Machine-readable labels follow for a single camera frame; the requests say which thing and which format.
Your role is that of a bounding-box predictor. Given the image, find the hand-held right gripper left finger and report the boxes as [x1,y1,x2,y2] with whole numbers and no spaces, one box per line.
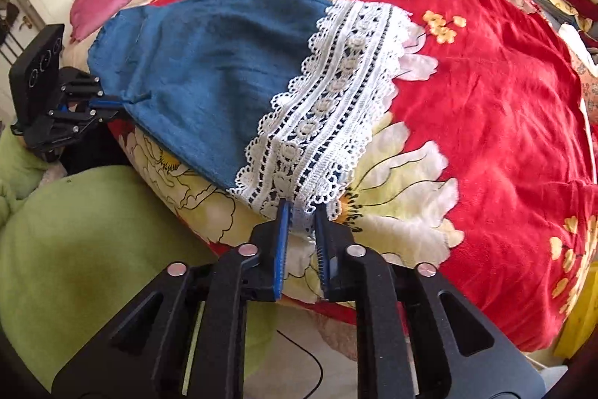
[51,199,295,399]

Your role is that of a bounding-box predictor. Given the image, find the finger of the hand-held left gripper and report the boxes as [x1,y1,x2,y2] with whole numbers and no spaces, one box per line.
[58,67,126,110]
[12,105,121,161]

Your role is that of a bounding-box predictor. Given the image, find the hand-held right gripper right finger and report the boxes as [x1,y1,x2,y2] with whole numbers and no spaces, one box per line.
[312,206,547,399]

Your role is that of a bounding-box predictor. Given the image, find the blue pants with lace hem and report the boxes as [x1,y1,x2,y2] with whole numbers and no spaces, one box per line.
[86,0,414,236]

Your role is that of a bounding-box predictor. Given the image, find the green garment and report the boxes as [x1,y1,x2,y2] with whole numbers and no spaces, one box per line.
[0,128,276,391]

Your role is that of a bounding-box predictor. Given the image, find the red floral blanket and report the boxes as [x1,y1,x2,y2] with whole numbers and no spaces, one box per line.
[107,0,598,353]

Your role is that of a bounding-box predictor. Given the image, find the yellow object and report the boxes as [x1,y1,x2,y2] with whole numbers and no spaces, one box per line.
[554,261,598,363]

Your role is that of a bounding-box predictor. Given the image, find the white cloth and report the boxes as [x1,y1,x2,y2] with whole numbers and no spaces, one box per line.
[558,24,598,70]

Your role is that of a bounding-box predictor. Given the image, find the black cable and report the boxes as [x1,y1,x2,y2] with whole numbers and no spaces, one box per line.
[275,328,325,399]

